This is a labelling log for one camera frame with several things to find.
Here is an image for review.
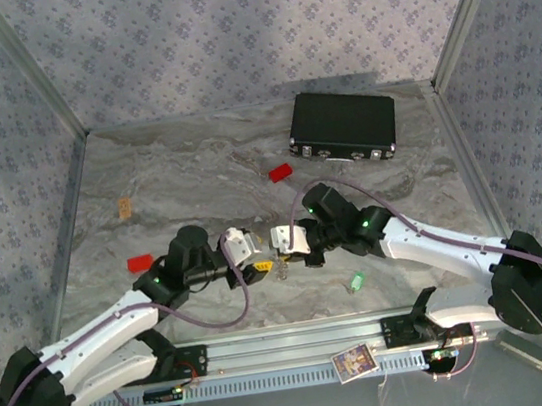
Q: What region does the small wooden tag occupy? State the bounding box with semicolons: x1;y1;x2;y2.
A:
117;196;134;222

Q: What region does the green plastic key tag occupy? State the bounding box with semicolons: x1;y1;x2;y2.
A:
348;270;368;295

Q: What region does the small circuit board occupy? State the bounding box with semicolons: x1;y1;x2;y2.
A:
142;384;186;406
424;345;462;370

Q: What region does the aluminium frame post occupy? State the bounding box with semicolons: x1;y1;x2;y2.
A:
418;0;530;92
0;0;91;149

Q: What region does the grey metal bar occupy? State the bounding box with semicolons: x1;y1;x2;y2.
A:
490;324;542;395

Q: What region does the small printed card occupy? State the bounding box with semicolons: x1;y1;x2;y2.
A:
328;342;382;386

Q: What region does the aluminium mounting rail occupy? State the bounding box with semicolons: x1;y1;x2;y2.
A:
174;301;496;381

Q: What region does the chain of silver key rings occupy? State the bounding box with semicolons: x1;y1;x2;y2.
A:
272;254;296;282

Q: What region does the black aluminium carrying case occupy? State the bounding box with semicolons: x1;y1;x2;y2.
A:
280;79;403;175

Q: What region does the aluminium table side rail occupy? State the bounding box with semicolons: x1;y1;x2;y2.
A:
428;73;516;252
14;131;122;365

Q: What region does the red toy building brick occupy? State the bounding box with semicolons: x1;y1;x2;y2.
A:
266;162;296;185
125;253;156;275

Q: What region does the grey slotted cable duct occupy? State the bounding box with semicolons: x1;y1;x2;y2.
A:
85;342;427;406

